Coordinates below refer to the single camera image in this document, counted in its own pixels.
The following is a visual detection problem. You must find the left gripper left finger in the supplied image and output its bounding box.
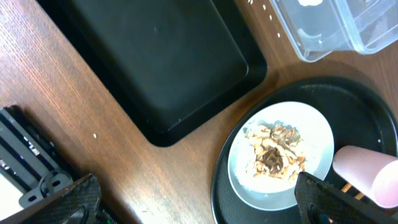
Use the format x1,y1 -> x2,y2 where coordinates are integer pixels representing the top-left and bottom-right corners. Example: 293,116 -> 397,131
1,174 -> 102,224

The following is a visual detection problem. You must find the white paper napkin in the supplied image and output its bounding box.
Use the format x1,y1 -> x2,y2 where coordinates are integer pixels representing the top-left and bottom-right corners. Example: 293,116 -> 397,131
298,0 -> 323,7

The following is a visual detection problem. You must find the clear plastic waste bin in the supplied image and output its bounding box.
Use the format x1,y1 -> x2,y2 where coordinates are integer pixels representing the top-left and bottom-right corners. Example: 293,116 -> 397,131
271,0 -> 397,62

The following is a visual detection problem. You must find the pink cup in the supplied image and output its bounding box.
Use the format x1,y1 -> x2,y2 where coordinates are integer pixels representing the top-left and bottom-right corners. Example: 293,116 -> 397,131
332,146 -> 397,208

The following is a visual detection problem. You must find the black rectangular tray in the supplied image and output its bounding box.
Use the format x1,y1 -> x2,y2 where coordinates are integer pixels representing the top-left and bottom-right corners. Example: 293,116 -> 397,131
39,0 -> 267,147

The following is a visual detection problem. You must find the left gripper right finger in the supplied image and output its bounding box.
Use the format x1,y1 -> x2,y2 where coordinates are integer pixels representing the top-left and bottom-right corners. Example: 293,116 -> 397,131
294,172 -> 397,224

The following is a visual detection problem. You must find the grey plate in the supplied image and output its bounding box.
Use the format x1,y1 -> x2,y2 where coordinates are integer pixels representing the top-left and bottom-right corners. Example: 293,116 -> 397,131
227,101 -> 335,211

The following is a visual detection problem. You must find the food scraps pile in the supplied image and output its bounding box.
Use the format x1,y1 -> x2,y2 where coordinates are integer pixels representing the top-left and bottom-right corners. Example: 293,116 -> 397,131
245,124 -> 307,182

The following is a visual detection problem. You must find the round black serving tray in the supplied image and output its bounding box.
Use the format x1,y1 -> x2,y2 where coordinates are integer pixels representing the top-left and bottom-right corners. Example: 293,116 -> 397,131
211,77 -> 397,223

